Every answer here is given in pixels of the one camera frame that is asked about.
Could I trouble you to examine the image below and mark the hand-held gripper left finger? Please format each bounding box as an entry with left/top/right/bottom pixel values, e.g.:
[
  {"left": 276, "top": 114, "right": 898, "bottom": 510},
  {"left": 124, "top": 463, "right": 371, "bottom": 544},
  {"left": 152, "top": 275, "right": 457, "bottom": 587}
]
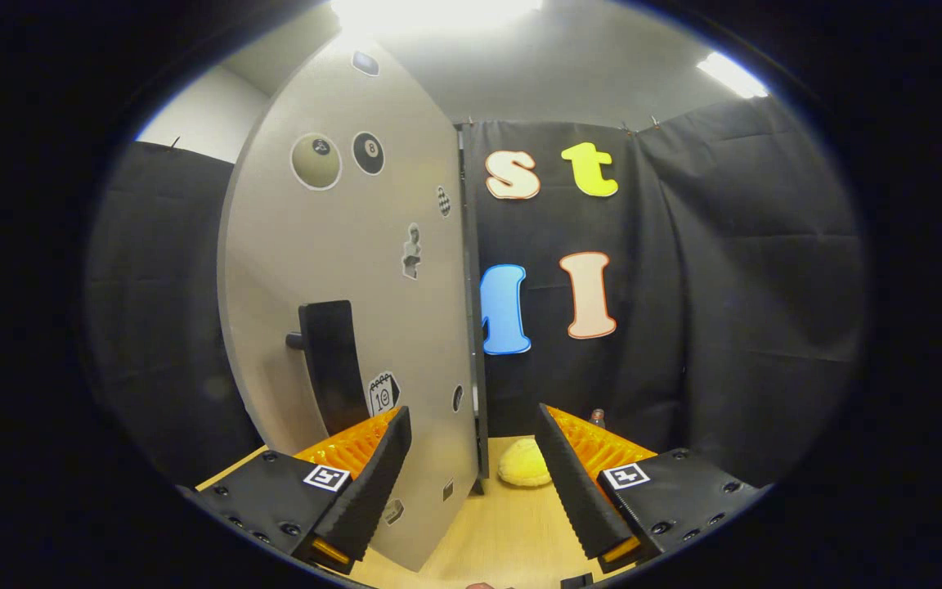
[{"left": 193, "top": 406, "right": 413, "bottom": 575}]

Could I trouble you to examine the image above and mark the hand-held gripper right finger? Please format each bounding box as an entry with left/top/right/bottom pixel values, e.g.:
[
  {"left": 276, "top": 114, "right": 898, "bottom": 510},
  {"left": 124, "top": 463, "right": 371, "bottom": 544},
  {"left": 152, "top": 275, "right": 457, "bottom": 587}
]
[{"left": 534, "top": 403, "right": 770, "bottom": 573}]

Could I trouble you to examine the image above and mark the black door handle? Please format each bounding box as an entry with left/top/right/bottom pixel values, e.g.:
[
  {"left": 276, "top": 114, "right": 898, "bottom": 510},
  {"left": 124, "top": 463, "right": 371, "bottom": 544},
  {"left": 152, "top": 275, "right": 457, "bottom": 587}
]
[{"left": 285, "top": 299, "right": 370, "bottom": 436}]

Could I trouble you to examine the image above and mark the grey shoe cabinet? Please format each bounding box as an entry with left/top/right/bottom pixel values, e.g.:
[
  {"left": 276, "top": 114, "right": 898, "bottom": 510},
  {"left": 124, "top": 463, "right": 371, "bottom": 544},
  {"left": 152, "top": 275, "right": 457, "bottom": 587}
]
[{"left": 455, "top": 123, "right": 490, "bottom": 496}]

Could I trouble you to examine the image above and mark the yellow bun plush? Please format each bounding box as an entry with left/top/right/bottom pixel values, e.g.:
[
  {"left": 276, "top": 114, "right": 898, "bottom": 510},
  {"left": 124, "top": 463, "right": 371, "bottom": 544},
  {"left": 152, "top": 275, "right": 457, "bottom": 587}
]
[{"left": 497, "top": 438, "right": 554, "bottom": 488}]

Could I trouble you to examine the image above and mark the black backdrop cloth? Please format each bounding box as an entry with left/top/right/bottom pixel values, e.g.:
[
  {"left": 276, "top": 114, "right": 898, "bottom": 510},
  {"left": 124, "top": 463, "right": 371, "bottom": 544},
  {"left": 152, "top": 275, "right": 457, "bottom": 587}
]
[{"left": 85, "top": 97, "right": 866, "bottom": 492}]

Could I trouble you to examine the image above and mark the narrow ceiling light strip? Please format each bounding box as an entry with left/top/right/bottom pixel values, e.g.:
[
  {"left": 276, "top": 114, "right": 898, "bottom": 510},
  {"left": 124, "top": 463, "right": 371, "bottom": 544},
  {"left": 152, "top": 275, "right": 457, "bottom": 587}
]
[{"left": 696, "top": 52, "right": 769, "bottom": 99}]

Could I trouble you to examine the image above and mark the wide ceiling light panel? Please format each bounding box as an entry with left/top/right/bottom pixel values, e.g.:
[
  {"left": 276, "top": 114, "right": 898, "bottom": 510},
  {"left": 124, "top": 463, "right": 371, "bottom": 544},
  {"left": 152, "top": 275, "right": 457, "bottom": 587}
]
[{"left": 330, "top": 0, "right": 544, "bottom": 35}]

